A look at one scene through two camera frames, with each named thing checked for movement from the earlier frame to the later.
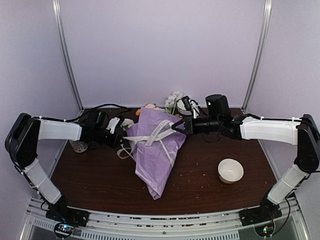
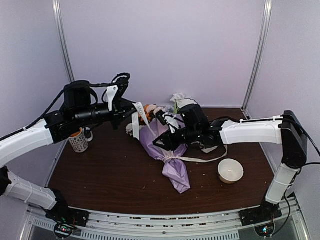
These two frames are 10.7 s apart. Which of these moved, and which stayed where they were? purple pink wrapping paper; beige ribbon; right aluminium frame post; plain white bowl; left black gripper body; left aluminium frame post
Moved: purple pink wrapping paper; beige ribbon; left black gripper body
Stayed: right aluminium frame post; plain white bowl; left aluminium frame post
